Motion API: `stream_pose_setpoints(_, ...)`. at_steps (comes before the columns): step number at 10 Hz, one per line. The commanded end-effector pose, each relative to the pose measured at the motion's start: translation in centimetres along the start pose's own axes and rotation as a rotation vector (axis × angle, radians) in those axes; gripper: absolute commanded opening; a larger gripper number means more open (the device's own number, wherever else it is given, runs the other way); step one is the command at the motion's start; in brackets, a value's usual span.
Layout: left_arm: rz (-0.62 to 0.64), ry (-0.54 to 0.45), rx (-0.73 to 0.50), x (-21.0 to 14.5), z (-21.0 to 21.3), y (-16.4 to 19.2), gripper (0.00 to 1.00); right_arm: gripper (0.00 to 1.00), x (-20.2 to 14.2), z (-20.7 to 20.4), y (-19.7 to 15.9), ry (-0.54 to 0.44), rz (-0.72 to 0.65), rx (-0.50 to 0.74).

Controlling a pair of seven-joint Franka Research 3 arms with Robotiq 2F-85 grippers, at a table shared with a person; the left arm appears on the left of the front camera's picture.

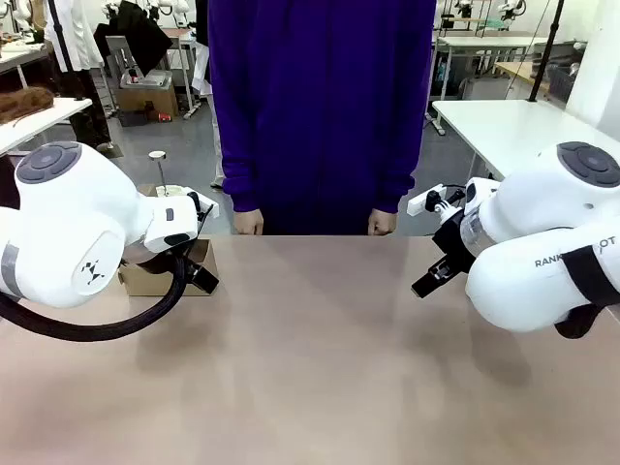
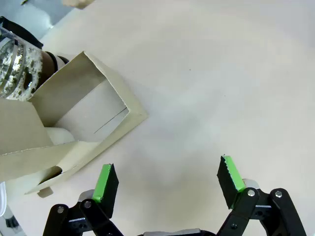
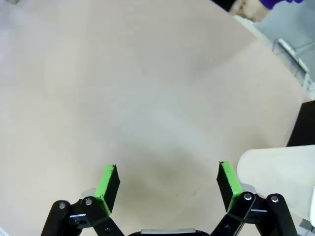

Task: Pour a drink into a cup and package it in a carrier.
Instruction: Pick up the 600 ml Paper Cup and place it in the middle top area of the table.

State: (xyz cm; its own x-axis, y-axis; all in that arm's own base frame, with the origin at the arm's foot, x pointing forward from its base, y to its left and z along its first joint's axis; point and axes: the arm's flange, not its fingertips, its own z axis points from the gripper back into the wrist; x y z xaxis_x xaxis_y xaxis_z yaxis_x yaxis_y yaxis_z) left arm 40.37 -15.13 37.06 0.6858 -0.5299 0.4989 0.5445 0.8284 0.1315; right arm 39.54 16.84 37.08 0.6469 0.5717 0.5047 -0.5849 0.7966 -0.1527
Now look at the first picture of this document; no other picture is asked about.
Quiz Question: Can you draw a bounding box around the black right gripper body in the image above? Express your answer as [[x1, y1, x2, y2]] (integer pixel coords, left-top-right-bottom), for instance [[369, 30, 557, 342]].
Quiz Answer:
[[431, 207, 479, 273]]

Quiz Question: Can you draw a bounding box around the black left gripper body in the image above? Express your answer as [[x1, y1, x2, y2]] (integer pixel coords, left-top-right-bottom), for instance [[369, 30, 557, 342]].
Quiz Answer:
[[179, 236, 209, 272]]

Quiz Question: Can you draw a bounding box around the person's left forearm purple sleeve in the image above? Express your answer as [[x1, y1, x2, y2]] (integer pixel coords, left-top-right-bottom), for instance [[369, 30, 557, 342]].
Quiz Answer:
[[369, 110, 420, 215]]

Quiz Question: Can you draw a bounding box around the person's right forearm purple sleeve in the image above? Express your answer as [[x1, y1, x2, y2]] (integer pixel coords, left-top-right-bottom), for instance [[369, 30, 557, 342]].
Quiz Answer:
[[220, 110, 265, 215]]

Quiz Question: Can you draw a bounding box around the brown cardboard cup carrier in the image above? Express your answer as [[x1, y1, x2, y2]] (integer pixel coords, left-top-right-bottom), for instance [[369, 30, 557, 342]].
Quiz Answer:
[[118, 238, 220, 297]]

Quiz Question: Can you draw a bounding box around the person's right hand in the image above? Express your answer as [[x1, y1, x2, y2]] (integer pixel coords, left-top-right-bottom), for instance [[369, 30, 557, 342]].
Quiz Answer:
[[233, 208, 265, 237]]

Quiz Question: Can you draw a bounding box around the person's left hand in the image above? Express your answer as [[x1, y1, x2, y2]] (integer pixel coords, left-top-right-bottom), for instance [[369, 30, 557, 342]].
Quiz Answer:
[[367, 208, 399, 237]]

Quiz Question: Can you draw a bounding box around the metal stand with round top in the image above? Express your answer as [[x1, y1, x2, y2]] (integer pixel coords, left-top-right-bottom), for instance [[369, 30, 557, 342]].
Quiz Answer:
[[138, 150, 189, 198]]

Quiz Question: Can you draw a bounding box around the large white table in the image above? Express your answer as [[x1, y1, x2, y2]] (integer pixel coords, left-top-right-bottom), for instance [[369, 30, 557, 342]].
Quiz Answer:
[[429, 98, 620, 182]]

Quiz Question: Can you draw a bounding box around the brown cardboard box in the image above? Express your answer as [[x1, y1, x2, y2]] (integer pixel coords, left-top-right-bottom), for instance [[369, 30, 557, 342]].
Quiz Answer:
[[116, 86, 180, 118]]

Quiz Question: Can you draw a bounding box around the person in purple sweater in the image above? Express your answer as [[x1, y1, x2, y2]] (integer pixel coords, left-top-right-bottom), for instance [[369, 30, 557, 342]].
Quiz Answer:
[[207, 0, 437, 237]]

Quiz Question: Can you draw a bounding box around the grey bin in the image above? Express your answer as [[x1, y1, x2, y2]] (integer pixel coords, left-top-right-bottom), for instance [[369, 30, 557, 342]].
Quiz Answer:
[[119, 69, 173, 91]]

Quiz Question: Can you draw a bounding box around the white background table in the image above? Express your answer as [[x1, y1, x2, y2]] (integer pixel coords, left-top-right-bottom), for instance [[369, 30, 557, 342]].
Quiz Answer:
[[434, 34, 540, 101]]

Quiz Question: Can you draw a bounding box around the white table with brown fur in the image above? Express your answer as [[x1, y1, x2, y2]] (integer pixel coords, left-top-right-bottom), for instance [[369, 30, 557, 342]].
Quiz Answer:
[[0, 98, 94, 157]]

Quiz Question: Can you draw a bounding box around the black vertical pole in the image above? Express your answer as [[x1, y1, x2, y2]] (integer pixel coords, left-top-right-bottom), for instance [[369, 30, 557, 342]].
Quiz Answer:
[[527, 0, 566, 104]]

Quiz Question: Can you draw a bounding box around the black hanging garment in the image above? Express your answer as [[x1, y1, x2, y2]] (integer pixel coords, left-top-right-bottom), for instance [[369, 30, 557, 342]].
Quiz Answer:
[[93, 0, 173, 78]]

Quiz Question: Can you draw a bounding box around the brown fur pile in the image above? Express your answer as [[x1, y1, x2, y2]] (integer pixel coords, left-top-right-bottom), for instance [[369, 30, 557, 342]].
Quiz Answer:
[[0, 85, 55, 125]]

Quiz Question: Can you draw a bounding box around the person in white coat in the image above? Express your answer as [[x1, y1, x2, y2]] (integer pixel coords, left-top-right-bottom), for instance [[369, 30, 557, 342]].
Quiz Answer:
[[45, 0, 115, 152]]

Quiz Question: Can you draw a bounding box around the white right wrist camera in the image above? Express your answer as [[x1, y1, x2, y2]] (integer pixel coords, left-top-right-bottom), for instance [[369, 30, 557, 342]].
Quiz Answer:
[[407, 184, 467, 217]]

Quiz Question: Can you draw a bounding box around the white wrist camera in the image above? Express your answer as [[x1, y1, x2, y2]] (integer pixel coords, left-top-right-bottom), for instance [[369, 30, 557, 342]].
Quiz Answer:
[[186, 190, 221, 220], [407, 184, 467, 217]]

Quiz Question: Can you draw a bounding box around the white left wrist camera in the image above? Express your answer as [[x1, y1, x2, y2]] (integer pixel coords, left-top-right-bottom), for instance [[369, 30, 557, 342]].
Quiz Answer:
[[186, 190, 221, 220]]

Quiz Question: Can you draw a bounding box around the black left arm cable sleeve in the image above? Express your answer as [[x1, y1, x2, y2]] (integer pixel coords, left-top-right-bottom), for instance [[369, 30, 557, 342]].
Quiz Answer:
[[0, 255, 191, 343]]

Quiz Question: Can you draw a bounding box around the black velcro strap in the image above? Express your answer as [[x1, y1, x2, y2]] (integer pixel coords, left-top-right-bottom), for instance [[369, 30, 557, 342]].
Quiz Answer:
[[564, 245, 620, 309]]

